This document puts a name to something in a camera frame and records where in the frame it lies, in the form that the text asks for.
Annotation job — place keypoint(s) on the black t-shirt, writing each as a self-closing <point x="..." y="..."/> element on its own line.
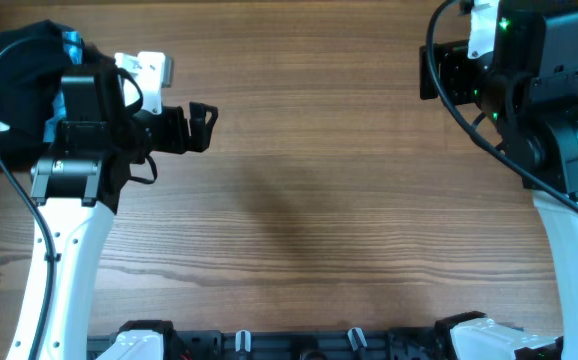
<point x="32" y="61"/>

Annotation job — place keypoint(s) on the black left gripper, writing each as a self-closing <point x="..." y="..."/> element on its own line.
<point x="199" y="129"/>

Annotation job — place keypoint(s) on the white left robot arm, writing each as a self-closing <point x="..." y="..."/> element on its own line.
<point x="75" y="195"/>

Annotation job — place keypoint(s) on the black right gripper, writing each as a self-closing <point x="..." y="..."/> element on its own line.
<point x="429" y="70"/>

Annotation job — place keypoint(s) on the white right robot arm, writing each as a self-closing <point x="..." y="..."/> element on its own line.
<point x="512" y="86"/>

